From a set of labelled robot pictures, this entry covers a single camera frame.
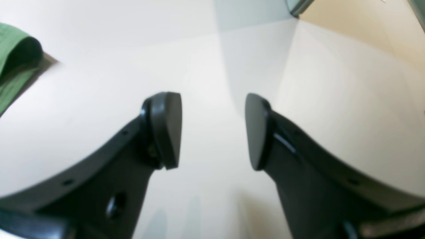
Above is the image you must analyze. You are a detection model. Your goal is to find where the green t-shirt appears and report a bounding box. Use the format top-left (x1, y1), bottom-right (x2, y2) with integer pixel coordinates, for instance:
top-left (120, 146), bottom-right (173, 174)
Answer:
top-left (0, 23), bottom-right (43, 115)

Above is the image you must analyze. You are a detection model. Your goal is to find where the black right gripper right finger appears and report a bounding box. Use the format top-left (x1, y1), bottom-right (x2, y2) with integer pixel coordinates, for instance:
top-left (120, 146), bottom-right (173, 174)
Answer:
top-left (245, 93), bottom-right (425, 239)

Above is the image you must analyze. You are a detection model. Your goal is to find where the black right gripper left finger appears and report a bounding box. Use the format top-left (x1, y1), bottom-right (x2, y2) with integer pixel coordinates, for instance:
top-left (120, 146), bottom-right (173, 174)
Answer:
top-left (0, 92), bottom-right (183, 239)

